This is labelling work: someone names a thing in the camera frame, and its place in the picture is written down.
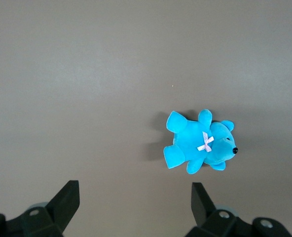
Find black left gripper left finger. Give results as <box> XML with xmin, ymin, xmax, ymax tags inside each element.
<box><xmin>0</xmin><ymin>180</ymin><xmax>81</xmax><ymax>237</ymax></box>

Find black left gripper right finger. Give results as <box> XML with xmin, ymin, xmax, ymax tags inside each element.
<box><xmin>185</xmin><ymin>182</ymin><xmax>292</xmax><ymax>237</ymax></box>

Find blue teddy bear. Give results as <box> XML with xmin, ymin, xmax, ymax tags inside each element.
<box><xmin>162</xmin><ymin>109</ymin><xmax>239</xmax><ymax>176</ymax></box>

